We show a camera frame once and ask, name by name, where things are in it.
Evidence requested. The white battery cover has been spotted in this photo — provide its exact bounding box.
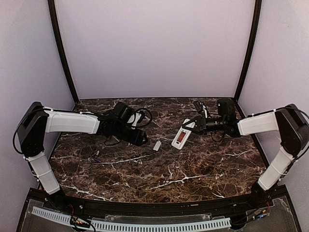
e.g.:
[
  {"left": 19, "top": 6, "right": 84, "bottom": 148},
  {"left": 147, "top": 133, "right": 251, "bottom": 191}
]
[{"left": 153, "top": 141, "right": 162, "bottom": 152}]

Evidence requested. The white remote control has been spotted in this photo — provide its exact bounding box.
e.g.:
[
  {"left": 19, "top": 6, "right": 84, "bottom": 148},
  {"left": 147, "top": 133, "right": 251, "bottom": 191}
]
[{"left": 171, "top": 127, "right": 191, "bottom": 150}]

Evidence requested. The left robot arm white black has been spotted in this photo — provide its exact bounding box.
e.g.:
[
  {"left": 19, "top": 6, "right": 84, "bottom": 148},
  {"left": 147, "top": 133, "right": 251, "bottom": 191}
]
[{"left": 13, "top": 101, "right": 148, "bottom": 195}]

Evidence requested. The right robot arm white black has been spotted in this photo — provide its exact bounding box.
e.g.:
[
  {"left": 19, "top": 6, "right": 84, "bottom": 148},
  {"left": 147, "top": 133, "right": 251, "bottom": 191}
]
[{"left": 182, "top": 99, "right": 309, "bottom": 191}]

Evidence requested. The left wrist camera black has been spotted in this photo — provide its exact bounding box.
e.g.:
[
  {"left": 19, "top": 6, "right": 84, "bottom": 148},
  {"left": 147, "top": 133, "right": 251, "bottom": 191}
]
[{"left": 113, "top": 101, "right": 134, "bottom": 123}]

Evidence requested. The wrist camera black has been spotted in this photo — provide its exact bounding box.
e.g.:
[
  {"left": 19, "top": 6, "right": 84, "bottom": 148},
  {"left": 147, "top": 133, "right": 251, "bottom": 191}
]
[
  {"left": 113, "top": 101, "right": 134, "bottom": 123},
  {"left": 217, "top": 98, "right": 235, "bottom": 116}
]

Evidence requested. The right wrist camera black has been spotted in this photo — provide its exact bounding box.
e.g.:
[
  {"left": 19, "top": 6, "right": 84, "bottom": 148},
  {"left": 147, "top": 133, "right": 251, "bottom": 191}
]
[{"left": 217, "top": 98, "right": 235, "bottom": 116}]

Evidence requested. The left camera black cable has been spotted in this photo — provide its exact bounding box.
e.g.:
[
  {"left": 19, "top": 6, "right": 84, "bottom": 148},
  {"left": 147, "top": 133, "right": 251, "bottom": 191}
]
[{"left": 131, "top": 107, "right": 153, "bottom": 128}]

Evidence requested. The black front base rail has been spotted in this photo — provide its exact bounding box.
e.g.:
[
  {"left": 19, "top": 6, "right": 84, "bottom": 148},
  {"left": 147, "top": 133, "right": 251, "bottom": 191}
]
[{"left": 42, "top": 194, "right": 273, "bottom": 217}]

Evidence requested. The white slotted cable duct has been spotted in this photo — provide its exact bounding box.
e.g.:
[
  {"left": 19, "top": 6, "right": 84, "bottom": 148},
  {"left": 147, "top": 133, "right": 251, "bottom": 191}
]
[{"left": 31, "top": 206, "right": 231, "bottom": 232}]

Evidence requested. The right black frame post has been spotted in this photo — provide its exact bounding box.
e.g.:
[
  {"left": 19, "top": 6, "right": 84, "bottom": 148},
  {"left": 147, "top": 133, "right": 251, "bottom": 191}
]
[{"left": 234, "top": 0, "right": 262, "bottom": 102}]

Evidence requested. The black frame post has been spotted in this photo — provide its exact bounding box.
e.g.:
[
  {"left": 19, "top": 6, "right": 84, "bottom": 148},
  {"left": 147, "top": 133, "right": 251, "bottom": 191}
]
[
  {"left": 234, "top": 0, "right": 262, "bottom": 102},
  {"left": 47, "top": 0, "right": 79, "bottom": 104}
]

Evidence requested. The left black frame post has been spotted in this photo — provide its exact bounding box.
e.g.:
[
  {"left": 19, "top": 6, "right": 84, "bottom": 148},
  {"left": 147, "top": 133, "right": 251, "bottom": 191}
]
[{"left": 47, "top": 0, "right": 79, "bottom": 104}]

